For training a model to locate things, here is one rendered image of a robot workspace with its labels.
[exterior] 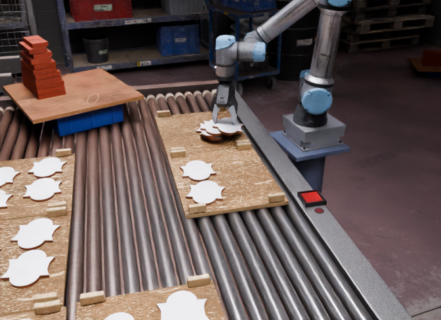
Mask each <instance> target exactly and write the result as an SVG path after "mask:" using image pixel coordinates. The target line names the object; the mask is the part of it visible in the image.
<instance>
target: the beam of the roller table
mask: <svg viewBox="0 0 441 320"><path fill-rule="evenodd" d="M235 97H236V100H237V102H238V110H237V119H238V121H239V122H240V123H241V124H244V127H243V128H244V130H245V131H246V133H247V134H248V136H249V137H250V139H251V140H252V142H253V143H254V145H255V146H256V147H257V149H258V150H259V152H260V153H261V155H262V156H263V158H264V160H265V161H266V162H267V164H268V166H269V167H270V168H271V169H272V171H273V173H274V174H275V175H276V177H277V179H278V180H279V181H280V183H281V185H282V186H283V188H284V189H285V191H286V192H287V193H288V195H289V196H290V198H291V199H292V201H293V202H294V204H295V205H296V207H297V208H298V210H299V211H300V213H301V214H302V216H303V217H304V219H305V220H306V221H307V223H308V225H309V226H310V227H311V229H312V231H313V232H314V233H315V235H316V237H317V238H318V239H319V241H320V242H321V244H322V245H323V246H324V248H325V250H326V251H327V253H328V254H329V255H330V257H331V259H332V260H333V261H334V263H335V265H336V266H337V267H338V268H339V270H340V272H341V273H342V274H343V276H344V278H345V279H346V281H347V282H348V284H349V285H350V287H351V288H352V290H353V291H354V292H355V294H356V295H357V297H358V298H359V300H360V301H361V303H362V304H363V306H364V307H365V309H366V310H367V312H368V313H369V314H370V316H371V318H372V319H373V320H413V318H412V317H411V315H410V314H409V313H408V312H407V311H406V309H405V308H404V306H403V305H402V304H401V303H400V301H399V300H398V299H397V297H395V295H394V294H393V292H392V291H391V290H390V289H389V287H388V286H387V284H386V283H385V282H384V281H383V280H382V278H381V277H380V276H379V274H378V273H377V272H376V271H375V269H374V268H373V266H372V265H371V264H370V263H369V262H368V260H367V259H366V257H365V256H364V255H363V254H362V252H361V251H360V249H359V248H358V247H357V246H356V245H355V243H354V242H353V241H352V239H351V238H350V237H349V236H348V234H347V233H346V231H345V230H344V229H343V228H342V227H341V225H340V224H339V223H338V221H337V220H336V219H335V217H334V216H333V215H332V214H331V213H330V211H329V210H328V208H327V207H326V206H325V205H321V206H315V207H307V208H305V206H304V205H303V204H302V202H301V200H300V199H299V198H298V197H297V192H298V191H308V190H313V189H312V188H311V187H310V185H309V184H308V182H307V181H306V180H305V179H304V178H303V176H302V175H301V173H300V172H299V171H298V170H297V168H296V167H295V166H294V164H293V163H292V162H291V161H290V159H289V158H288V156H287V155H286V154H285V153H284V151H283V150H282V149H281V147H279V145H278V144H277V143H276V141H275V140H274V139H273V137H272V136H271V135H270V133H269V132H268V131H267V130H266V129H265V127H264V126H263V124H262V123H261V122H260V121H259V119H258V118H257V116H256V115H255V114H254V113H253V112H252V110H251V109H250V107H249V106H248V105H247V104H246V103H245V101H244V100H243V98H242V97H241V96H240V95H239V94H238V92H237V91H236V89H235ZM317 208H321V209H323V210H324V213H321V214H319V213H316V212H315V211H314V209H317Z"/></svg>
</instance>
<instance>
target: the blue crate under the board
mask: <svg viewBox="0 0 441 320"><path fill-rule="evenodd" d="M122 121H123V108H122V104H119V105H116V106H110V107H107V108H102V109H99V110H93V111H88V112H85V113H79V114H76V115H71V116H67V117H62V118H59V119H53V120H50V121H47V123H48V124H49V125H50V126H51V127H52V128H53V129H54V130H55V131H56V133H57V134H58V135H59V136H66V135H69V134H74V133H77V132H82V131H85V130H90V129H95V128H98V127H103V126H106V125H111V124H114V123H118V122H122Z"/></svg>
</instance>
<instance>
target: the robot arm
mask: <svg viewBox="0 0 441 320"><path fill-rule="evenodd" d="M351 1H352V0H292V1H291V2H290V3H289V4H287V5H286V6H285V7H284V8H282V9H281V10H279V11H278V12H277V13H276V14H275V15H273V16H272V17H270V18H269V19H268V20H267V21H265V22H264V23H263V24H261V25H260V26H259V27H258V28H257V29H255V30H254V31H252V32H249V33H247V34H246V35H245V37H244V38H243V42H237V41H236V40H235V37H234V36H232V35H221V36H218V37H217V38H216V48H215V50H216V66H215V69H216V74H217V79H218V80H220V81H219V85H218V87H217V93H215V95H216V96H214V97H213V100H212V103H211V112H212V117H213V122H214V124H216V122H217V116H218V112H219V111H220V108H227V107H228V106H229V104H231V106H230V107H229V108H228V110H229V112H230V113H231V118H232V124H233V125H235V123H236V118H237V110H238V102H237V100H236V97H235V86H231V80H233V79H234V74H235V61H241V62H263V61H264V60H265V51H266V44H267V43H268V42H270V41H271V40H273V38H275V37H276V36H278V35H279V34H281V32H283V31H284V30H286V29H287V28H288V27H289V26H291V25H292V24H294V23H295V22H296V21H298V20H299V19H300V18H302V17H303V16H304V15H306V14H307V13H308V12H310V11H311V10H312V9H314V8H315V7H317V6H318V8H319V9H320V11H321V13H320V19H319V24H318V31H317V34H316V41H315V45H314V52H313V56H312V62H311V67H310V70H303V71H302V72H301V74H300V77H299V78H300V81H299V99H298V104H297V107H296V110H295V113H294V114H293V122H294V123H295V124H297V125H299V126H302V127H309V128H316V127H322V126H324V125H326V124H327V112H326V111H327V110H328V109H329V108H330V107H331V105H332V101H333V98H332V95H331V94H332V90H333V84H334V80H333V78H332V77H331V74H332V71H333V65H334V61H335V56H336V52H337V46H338V42H339V37H340V33H341V27H342V23H343V18H344V15H345V14H346V13H347V12H348V11H349V10H350V4H351Z"/></svg>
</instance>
